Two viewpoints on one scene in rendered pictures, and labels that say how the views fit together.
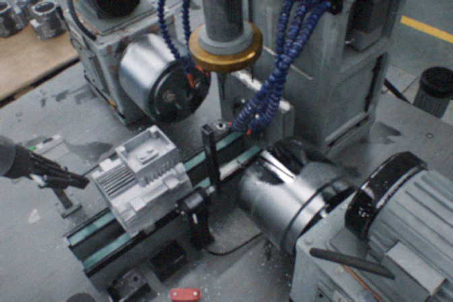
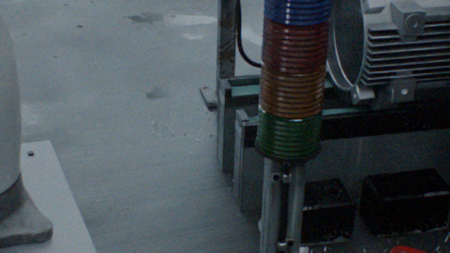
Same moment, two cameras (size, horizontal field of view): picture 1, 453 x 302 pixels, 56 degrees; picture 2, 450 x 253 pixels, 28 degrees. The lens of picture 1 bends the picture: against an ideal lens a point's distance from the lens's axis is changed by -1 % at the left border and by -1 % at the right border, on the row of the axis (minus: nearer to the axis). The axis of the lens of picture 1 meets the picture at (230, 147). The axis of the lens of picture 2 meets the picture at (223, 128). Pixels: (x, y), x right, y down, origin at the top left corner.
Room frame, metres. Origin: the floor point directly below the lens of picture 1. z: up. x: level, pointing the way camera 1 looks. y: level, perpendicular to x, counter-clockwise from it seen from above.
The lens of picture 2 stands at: (-0.44, 0.10, 1.45)
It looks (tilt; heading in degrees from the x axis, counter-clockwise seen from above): 29 degrees down; 20
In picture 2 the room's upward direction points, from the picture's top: 2 degrees clockwise
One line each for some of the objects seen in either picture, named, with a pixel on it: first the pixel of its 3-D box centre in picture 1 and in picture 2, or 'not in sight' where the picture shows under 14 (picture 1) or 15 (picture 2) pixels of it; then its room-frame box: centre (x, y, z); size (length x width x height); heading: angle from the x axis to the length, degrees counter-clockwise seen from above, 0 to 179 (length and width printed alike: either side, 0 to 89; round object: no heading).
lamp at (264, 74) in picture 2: not in sight; (292, 82); (0.28, 0.29, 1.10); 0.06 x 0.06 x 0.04
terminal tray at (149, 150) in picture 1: (148, 156); not in sight; (0.70, 0.21, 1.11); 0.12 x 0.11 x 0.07; 125
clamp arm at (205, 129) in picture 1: (212, 163); not in sight; (0.65, 0.05, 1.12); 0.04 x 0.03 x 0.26; 124
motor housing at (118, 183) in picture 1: (143, 185); (413, 25); (0.68, 0.24, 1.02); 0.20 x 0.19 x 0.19; 125
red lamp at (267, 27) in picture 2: not in sight; (295, 37); (0.28, 0.29, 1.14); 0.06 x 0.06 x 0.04
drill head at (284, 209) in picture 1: (304, 203); not in sight; (0.56, -0.17, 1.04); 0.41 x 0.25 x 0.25; 34
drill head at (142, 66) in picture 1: (156, 70); not in sight; (1.13, 0.22, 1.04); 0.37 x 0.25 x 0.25; 34
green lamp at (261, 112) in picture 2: not in sight; (289, 125); (0.28, 0.29, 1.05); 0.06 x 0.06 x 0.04
